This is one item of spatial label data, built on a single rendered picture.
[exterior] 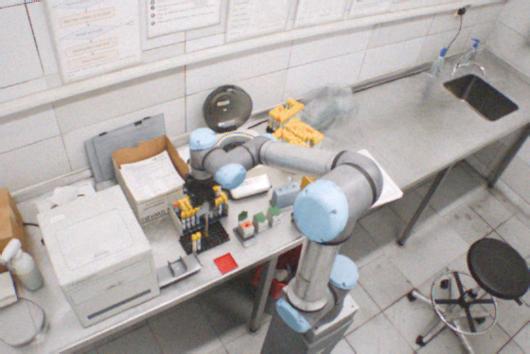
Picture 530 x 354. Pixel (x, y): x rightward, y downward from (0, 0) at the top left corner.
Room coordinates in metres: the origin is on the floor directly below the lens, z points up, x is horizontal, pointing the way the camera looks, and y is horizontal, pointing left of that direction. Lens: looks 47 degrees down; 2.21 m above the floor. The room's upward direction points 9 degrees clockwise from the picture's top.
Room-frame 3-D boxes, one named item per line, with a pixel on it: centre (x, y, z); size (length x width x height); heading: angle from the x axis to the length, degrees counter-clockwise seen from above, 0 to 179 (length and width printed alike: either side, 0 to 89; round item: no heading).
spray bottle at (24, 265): (0.56, 0.72, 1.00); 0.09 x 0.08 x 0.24; 39
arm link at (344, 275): (0.65, -0.26, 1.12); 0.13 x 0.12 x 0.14; 140
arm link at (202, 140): (0.87, 0.18, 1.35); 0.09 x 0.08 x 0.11; 50
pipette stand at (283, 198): (1.11, -0.10, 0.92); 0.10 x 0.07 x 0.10; 121
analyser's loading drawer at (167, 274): (0.70, 0.25, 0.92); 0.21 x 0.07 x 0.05; 129
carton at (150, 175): (1.07, 0.42, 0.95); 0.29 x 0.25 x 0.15; 39
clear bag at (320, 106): (1.72, -0.21, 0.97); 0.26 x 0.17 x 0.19; 143
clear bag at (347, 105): (1.82, -0.35, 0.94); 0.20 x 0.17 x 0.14; 112
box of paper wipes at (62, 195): (0.90, 0.72, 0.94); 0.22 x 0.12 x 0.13; 133
